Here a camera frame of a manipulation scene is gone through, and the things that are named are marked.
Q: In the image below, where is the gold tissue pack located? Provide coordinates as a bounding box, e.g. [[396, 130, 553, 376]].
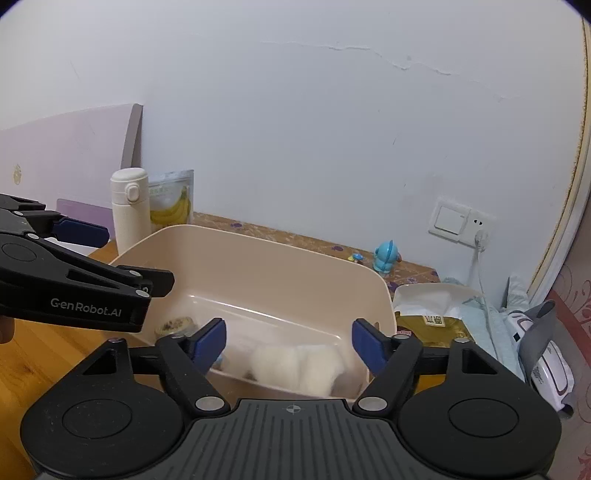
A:
[[392, 283, 479, 395]]

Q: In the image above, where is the purple white headboard panel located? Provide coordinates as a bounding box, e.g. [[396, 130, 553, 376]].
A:
[[1, 104, 143, 234]]

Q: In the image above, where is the cream thermos bottle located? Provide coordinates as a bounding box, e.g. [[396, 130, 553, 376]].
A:
[[110, 168, 151, 254]]

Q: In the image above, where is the banana snack pouch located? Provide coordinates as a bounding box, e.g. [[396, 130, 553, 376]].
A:
[[148, 170, 194, 232]]

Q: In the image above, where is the light blue bedding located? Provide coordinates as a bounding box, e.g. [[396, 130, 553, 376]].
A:
[[452, 293, 524, 380]]

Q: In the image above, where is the beige plastic storage bin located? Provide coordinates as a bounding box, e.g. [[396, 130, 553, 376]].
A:
[[114, 225, 397, 403]]

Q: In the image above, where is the blue toy figurine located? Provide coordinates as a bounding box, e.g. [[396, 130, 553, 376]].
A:
[[373, 240, 402, 277]]

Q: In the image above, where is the white blood pressure monitor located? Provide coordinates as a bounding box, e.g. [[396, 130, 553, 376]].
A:
[[507, 300, 575, 415]]

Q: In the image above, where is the white charger cable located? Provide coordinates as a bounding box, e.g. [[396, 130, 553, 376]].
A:
[[468, 230, 493, 319]]

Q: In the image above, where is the white wall switch socket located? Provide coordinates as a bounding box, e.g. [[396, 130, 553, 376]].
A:
[[428, 197, 496, 251]]

